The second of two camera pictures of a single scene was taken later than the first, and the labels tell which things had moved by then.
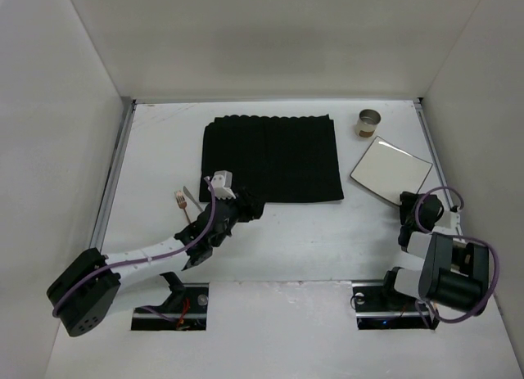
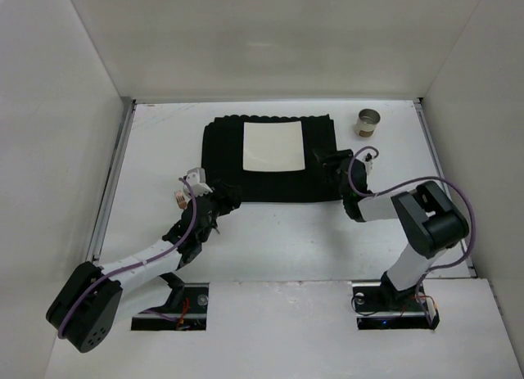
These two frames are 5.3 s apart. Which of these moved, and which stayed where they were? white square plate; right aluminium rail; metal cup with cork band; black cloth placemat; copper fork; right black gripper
Moved: right black gripper; white square plate
Stayed: metal cup with cork band; right aluminium rail; black cloth placemat; copper fork
